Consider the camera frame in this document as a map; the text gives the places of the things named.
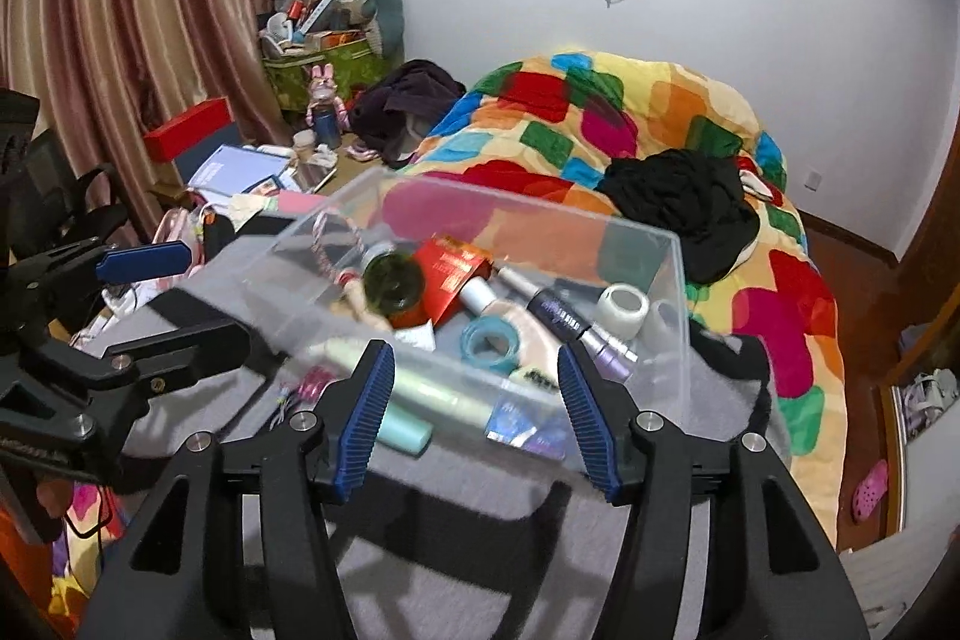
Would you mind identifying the mint green tube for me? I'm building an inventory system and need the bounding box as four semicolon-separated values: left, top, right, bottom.
377;403;433;458

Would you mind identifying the long pale green tube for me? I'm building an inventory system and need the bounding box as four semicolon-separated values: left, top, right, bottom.
306;336;493;431

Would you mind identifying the blue white card pack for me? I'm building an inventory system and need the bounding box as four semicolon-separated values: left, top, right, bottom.
485;401;571;461

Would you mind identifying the beige cosmetic tube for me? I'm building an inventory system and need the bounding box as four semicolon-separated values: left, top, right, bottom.
459;278;560;388

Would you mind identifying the beige red-capped tube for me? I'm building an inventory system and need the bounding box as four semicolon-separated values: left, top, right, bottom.
335;269;392;333

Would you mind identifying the blue tape roll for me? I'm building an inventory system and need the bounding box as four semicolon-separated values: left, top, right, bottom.
459;315;521;375

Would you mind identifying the olive green small box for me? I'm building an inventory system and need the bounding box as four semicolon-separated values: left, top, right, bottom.
509;365;558;393

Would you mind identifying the purple mascara tube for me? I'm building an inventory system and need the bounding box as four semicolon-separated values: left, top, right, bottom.
496;266;638;381

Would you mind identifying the white tape roll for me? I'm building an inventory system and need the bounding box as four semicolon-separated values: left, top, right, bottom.
594;283;651;341

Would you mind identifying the amber jar green lid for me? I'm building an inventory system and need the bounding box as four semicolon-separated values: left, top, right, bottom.
363;250;425;320

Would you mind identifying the grey black blanket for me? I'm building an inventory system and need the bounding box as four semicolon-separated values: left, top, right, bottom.
70;211;797;640

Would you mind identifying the clear plastic storage box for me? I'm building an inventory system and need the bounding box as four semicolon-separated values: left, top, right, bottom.
242;172;692;464

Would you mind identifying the red foil packet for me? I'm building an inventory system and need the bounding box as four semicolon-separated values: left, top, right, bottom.
413;234;493;326

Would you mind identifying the red flat box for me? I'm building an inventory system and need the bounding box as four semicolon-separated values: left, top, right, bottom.
143;97;233;163

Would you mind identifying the blue white booklet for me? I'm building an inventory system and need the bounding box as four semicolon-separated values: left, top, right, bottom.
187;145;288;197

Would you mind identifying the pink flat box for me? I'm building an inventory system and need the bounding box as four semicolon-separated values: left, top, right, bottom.
275;190;327;216

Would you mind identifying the black clothing on bed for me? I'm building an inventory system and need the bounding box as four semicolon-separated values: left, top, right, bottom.
596;149;760;286

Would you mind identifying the pink croc shoe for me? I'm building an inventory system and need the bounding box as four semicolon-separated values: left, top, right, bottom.
851;458;890;523

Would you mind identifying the colorful patchwork quilt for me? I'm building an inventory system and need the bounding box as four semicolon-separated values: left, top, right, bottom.
407;52;848;533

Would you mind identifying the striped brown curtain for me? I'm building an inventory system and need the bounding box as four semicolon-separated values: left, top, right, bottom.
0;0;303;238

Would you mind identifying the dark purple clothes pile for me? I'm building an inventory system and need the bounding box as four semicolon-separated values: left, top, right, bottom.
348;58;467;169

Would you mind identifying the pink bunny water bottle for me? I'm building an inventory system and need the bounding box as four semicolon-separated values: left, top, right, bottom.
306;64;348;149

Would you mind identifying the green storage bag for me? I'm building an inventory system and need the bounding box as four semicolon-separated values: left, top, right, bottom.
260;35;395;114

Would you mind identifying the grey neck pillow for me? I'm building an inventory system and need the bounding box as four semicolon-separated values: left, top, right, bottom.
335;0;405;60

